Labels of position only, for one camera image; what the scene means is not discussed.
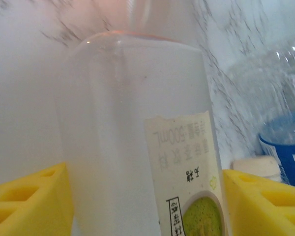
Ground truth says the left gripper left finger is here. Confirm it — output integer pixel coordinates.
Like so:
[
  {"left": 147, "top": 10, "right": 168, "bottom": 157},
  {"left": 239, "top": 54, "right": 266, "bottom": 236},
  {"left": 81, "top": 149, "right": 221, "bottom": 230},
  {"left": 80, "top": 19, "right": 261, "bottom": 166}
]
[{"left": 0, "top": 162, "right": 76, "bottom": 236}]

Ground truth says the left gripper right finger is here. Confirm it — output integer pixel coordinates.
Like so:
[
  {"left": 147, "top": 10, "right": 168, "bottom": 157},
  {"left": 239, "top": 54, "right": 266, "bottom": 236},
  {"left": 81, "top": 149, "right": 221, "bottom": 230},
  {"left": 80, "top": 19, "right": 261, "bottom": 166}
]
[{"left": 222, "top": 169, "right": 295, "bottom": 236}]

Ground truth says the clear bottle matcha label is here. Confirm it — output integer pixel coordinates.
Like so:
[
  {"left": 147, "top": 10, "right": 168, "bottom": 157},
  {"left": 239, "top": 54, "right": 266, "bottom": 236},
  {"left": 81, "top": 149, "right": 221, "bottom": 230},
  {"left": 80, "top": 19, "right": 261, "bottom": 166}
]
[{"left": 55, "top": 0, "right": 233, "bottom": 236}]

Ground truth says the clear bottle blue cap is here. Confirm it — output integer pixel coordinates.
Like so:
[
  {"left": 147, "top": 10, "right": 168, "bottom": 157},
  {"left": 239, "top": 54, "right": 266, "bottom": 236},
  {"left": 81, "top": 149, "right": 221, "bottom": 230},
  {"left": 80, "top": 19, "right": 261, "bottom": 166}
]
[{"left": 225, "top": 36, "right": 295, "bottom": 190}]

